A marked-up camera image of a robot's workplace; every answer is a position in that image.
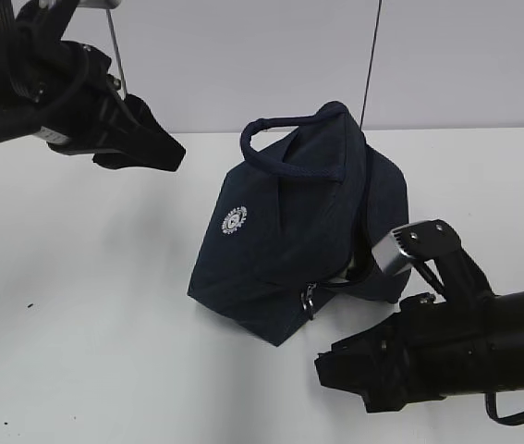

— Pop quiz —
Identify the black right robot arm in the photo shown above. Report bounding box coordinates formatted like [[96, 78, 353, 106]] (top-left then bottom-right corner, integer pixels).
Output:
[[314, 291, 524, 413]]

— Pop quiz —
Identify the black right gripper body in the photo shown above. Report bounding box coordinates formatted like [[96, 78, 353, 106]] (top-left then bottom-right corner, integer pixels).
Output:
[[314, 318, 446, 413]]

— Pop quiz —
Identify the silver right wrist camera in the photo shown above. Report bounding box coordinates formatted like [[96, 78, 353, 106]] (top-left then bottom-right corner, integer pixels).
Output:
[[372, 219, 462, 276]]

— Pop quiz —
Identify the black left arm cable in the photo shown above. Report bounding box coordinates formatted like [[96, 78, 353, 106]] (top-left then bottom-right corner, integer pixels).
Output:
[[0, 0, 91, 140]]

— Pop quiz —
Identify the dark blue fabric lunch bag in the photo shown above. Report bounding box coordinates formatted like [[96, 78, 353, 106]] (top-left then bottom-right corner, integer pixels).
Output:
[[188, 101, 408, 346]]

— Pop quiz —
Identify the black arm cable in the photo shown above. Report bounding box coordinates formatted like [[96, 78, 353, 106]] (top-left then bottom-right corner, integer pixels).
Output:
[[485, 390, 524, 426], [0, 0, 91, 140]]

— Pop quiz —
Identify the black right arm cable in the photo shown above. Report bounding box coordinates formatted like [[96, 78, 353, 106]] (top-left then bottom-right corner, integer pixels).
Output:
[[485, 390, 524, 426]]

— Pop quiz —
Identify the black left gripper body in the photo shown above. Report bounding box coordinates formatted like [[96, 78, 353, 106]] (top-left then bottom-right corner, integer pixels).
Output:
[[0, 42, 124, 155]]

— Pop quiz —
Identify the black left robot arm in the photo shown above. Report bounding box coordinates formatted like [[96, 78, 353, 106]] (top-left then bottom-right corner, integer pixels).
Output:
[[0, 1, 186, 172]]

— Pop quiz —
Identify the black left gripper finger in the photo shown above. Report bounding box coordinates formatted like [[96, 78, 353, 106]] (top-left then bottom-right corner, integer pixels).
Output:
[[113, 94, 186, 172], [92, 152, 146, 170]]

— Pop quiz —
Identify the green lid glass container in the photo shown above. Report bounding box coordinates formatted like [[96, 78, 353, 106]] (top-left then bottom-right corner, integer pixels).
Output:
[[338, 251, 371, 281]]

